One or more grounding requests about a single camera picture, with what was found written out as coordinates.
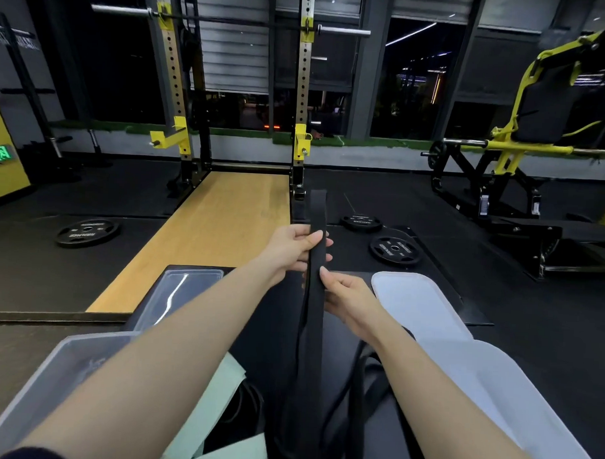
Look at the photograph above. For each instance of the light green resistance band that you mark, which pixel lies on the light green resistance band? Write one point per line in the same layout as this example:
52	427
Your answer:
212	397
235	455

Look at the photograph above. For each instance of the person's right forearm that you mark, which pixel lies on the person's right forearm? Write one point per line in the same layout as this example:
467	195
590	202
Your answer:
449	420

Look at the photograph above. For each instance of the clear plastic lid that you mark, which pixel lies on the clear plastic lid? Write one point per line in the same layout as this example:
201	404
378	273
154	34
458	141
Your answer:
181	292

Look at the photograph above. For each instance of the thin black resistance band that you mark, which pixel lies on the thin black resistance band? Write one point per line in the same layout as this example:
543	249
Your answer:
241	413

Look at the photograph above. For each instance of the white plastic lid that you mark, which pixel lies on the white plastic lid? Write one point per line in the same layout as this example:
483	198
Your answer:
419	300

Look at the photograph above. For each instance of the yellow black exercise machine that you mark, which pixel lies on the yellow black exercise machine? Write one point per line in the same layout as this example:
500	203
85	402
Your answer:
513	147

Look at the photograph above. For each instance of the person's right hand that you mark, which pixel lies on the person's right hand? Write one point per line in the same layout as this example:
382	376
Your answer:
354	305

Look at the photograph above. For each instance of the silver barbell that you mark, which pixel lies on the silver barbell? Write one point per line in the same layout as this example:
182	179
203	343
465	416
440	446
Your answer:
344	30

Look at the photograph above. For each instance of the grey window blind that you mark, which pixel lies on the grey window blind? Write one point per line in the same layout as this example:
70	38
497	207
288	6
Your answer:
234	51

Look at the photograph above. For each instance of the wooden lifting platform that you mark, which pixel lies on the wooden lifting platform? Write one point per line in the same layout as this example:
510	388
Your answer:
218	224

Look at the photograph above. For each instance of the wide black resistance band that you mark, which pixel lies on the wide black resistance band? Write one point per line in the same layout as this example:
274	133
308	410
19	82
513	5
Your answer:
312	336

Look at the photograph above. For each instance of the black upright bar holder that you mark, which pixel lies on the black upright bar holder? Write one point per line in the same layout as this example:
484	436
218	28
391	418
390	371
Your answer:
95	145

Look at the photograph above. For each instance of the green exit sign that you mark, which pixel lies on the green exit sign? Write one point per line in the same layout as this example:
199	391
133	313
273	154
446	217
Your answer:
0	154

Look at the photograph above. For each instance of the dark navy shirt sleeve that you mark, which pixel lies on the dark navy shirt sleeve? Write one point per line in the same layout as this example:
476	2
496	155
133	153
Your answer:
32	454

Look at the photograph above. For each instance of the yellow black squat rack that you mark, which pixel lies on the yellow black squat rack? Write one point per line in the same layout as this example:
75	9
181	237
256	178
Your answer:
303	88

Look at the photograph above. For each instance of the person's left hand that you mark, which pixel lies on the person's left hand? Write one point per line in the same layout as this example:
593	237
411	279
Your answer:
289	251

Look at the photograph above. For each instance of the clear plastic container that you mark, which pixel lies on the clear plastic container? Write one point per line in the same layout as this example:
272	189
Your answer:
40	376

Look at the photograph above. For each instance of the black plyo platform red side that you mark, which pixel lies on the black plyo platform red side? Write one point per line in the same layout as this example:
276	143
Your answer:
269	335

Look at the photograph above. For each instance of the person's left forearm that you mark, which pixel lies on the person's left forearm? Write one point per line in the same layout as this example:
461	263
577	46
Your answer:
154	370

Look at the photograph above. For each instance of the black weight plate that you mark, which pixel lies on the black weight plate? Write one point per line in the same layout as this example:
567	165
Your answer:
87	233
396	250
361	223

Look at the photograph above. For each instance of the white plastic bin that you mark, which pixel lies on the white plastic bin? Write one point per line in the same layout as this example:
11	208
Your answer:
505	392

